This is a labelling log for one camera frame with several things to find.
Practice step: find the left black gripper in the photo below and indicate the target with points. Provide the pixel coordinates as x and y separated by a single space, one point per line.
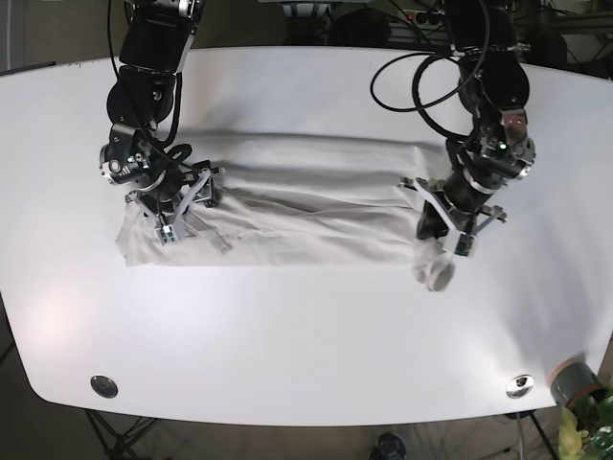
455 209

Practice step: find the right silver table grommet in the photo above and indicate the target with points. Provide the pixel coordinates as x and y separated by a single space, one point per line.
520 386

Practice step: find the green potted plant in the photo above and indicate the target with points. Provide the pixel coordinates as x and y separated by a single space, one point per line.
585 432

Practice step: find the left silver table grommet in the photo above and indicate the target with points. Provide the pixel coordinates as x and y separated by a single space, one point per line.
104 386

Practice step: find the silver table grommet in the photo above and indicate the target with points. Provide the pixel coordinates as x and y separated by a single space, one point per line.
520 386
104 386

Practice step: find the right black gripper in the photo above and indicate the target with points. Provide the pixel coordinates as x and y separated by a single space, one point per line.
165 203

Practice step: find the white printed T-shirt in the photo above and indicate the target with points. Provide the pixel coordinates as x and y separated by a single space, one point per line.
290 200

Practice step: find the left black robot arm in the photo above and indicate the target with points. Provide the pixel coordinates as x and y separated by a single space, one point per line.
494 89

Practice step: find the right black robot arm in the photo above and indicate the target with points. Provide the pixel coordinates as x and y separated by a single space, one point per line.
144 108

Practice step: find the grey plant pot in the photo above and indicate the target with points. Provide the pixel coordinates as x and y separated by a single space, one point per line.
574 379

